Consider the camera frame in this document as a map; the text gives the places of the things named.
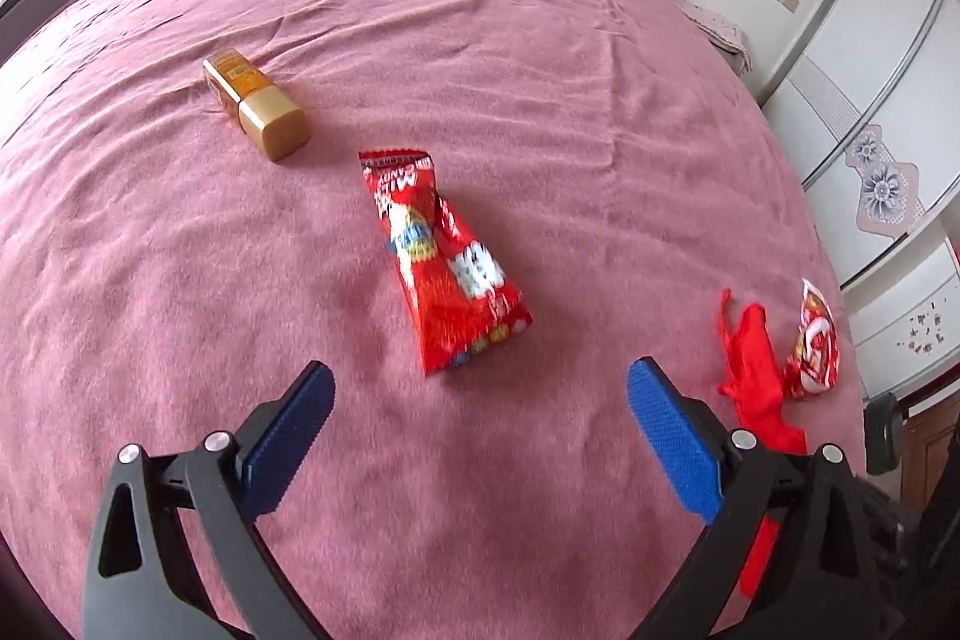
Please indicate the red knotted cloth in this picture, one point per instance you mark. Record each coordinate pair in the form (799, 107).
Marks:
(753, 380)

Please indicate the pink bed sheet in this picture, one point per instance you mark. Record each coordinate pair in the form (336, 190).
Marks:
(478, 213)

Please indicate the small gold box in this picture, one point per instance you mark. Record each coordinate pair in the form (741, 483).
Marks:
(268, 117)

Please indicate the white sliding wardrobe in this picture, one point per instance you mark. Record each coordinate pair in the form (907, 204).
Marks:
(868, 113)

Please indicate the dark green stool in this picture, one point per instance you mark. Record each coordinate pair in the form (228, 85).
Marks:
(884, 426)

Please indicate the red candy wrapper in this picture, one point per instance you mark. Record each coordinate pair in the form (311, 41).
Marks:
(460, 299)

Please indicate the brown wooden door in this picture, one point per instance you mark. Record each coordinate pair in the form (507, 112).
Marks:
(927, 436)

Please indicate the red white snack bag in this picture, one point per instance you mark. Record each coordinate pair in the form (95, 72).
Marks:
(812, 367)

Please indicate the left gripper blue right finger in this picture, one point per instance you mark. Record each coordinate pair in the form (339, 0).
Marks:
(819, 582)

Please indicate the pink cloth on nightstand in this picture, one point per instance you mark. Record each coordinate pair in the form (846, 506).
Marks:
(724, 35)

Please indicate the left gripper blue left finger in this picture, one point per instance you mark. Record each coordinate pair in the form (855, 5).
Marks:
(141, 579)

